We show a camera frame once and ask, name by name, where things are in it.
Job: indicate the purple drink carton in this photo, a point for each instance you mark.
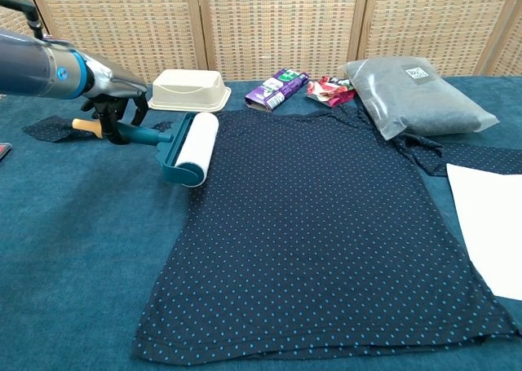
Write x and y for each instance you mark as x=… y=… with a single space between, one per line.
x=277 y=89

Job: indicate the grey garment in plastic bag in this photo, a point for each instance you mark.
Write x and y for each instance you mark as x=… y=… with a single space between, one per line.
x=412 y=98

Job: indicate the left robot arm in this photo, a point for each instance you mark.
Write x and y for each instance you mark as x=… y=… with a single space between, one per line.
x=32 y=67

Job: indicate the red floral pouch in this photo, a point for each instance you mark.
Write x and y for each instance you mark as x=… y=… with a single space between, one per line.
x=330 y=90

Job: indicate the white paper sheet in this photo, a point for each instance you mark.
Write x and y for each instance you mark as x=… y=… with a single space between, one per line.
x=493 y=224

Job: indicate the woven wicker folding screen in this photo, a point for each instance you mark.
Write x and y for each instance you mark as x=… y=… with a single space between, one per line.
x=277 y=24

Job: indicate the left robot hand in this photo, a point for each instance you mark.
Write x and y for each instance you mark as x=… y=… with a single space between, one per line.
x=116 y=83

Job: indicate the red ink pad case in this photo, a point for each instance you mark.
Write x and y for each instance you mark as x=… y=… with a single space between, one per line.
x=3 y=151

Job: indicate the teal table cover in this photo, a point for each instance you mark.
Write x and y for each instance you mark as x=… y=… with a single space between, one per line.
x=81 y=273

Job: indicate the dark polka dot shirt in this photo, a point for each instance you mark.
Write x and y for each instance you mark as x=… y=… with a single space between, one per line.
x=306 y=232

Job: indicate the beige plastic box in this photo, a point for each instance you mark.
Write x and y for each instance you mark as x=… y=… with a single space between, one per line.
x=191 y=87

